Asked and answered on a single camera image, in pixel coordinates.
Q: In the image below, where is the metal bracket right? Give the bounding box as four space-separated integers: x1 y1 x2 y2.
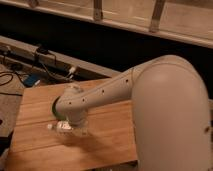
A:
149 0 166 33

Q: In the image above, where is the white plug connector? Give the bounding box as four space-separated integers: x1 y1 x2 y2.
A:
67 66 77 79

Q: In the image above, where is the black cable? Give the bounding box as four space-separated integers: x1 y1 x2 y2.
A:
0 71 24 98

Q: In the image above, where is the metal bracket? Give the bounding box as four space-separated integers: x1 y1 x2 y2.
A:
93 0 103 21
149 0 166 33

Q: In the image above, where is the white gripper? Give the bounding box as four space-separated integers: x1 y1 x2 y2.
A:
56 116 89 136

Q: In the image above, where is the wooden board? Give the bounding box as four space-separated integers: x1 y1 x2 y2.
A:
5 84 136 171

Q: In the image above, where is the metal bracket left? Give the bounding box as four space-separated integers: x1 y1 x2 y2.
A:
93 0 103 21

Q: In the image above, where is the green ceramic bowl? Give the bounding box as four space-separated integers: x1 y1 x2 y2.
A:
52 97 60 120

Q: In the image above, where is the black clamp device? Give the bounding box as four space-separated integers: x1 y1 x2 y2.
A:
35 46 50 56

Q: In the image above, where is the blue box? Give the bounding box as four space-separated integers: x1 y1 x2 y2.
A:
23 74 40 87

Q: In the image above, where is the clear plastic bottle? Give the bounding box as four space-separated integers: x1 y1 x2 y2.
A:
47 121 72 133

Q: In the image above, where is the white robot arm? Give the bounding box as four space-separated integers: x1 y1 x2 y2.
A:
55 55 213 171

